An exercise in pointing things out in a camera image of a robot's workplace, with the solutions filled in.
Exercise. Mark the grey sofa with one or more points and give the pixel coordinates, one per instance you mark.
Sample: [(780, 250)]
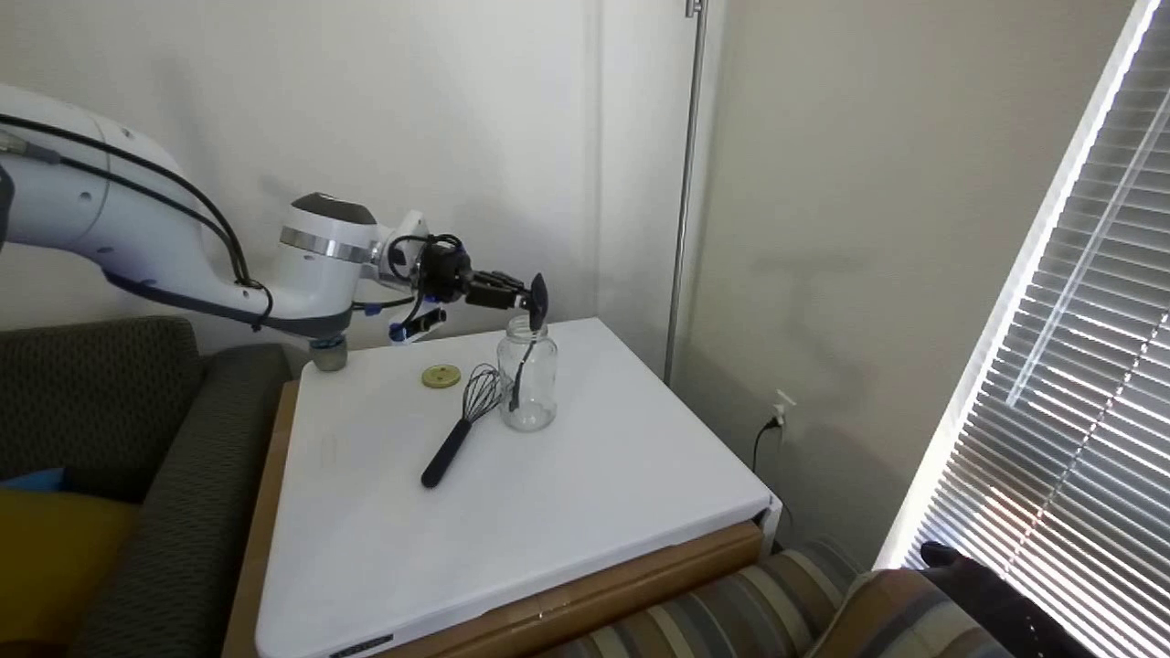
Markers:
[(138, 414)]

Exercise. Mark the white corner pipe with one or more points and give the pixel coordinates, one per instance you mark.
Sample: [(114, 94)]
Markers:
[(693, 74)]

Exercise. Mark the white window blinds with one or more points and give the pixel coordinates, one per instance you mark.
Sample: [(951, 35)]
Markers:
[(1051, 458)]

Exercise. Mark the clear glass jar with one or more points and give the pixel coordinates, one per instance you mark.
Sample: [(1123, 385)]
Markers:
[(539, 378)]

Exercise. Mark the yellow jar lid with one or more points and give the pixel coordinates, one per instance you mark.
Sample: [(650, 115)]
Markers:
[(439, 378)]

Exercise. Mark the mustard yellow cushion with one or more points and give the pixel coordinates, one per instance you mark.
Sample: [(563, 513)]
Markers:
[(56, 553)]

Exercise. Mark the striped armchair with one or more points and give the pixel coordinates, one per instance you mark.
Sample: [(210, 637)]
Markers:
[(800, 606)]

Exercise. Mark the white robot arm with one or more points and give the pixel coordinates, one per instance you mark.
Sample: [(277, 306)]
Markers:
[(110, 195)]

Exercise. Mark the black wire whisk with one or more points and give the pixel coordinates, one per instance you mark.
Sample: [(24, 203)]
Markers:
[(478, 400)]

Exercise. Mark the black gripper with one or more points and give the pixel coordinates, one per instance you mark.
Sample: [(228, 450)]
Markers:
[(443, 274)]

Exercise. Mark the wall outlet with plug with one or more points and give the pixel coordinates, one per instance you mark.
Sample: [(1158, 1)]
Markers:
[(772, 426)]

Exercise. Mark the dark blue spatula spoon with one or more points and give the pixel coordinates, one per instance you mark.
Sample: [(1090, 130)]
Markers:
[(527, 331)]

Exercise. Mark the blue cushion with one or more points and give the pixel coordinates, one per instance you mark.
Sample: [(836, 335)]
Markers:
[(42, 481)]

